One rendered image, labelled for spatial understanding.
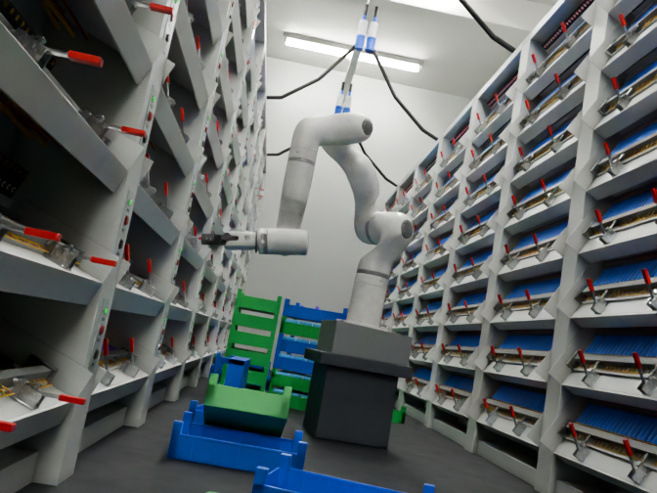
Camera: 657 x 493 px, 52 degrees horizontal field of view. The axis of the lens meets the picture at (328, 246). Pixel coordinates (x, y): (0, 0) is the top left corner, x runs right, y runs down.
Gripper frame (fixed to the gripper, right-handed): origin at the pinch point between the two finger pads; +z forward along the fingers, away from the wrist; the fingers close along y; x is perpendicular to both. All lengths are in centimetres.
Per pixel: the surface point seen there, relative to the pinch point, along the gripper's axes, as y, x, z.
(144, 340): -25.3, -31.9, 13.4
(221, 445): -58, -54, -10
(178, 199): -25.3, 7.5, 6.3
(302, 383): 94, -51, -36
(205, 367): 185, -48, 16
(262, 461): -58, -57, -20
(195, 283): 44.7, -10.6, 8.4
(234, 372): 22.9, -42.3, -8.7
